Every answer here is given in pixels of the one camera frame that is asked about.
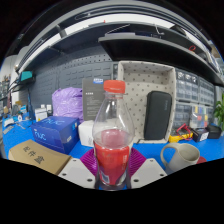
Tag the purple plastic bag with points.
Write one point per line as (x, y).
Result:
(67, 102)

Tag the black overhead shelf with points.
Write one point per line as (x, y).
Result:
(156, 50)

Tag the clear bottle with red cap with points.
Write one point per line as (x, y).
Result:
(112, 146)

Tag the yellow red multimeter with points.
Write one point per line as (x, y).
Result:
(180, 134)

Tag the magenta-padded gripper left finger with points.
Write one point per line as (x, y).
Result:
(78, 172)

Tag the blue cardboard box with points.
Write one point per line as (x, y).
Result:
(55, 132)

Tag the grey small parts drawer cabinet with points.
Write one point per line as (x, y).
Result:
(193, 100)

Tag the green potted plant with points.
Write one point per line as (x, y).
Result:
(219, 111)

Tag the black zippered case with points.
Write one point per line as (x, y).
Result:
(157, 115)

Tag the beige dotted fabric bin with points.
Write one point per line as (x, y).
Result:
(146, 96)

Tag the small white box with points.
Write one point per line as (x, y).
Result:
(86, 133)

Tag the white labelled box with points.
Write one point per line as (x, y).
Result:
(40, 114)

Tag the flat round red coaster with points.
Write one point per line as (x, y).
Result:
(201, 160)

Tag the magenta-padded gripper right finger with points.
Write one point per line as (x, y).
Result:
(146, 171)

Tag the grey ceramic mug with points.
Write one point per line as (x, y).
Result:
(178, 157)

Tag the brown cardboard box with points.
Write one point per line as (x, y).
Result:
(38, 156)

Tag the dark grey flat box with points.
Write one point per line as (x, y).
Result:
(92, 99)

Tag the small black box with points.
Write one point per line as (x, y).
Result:
(213, 131)

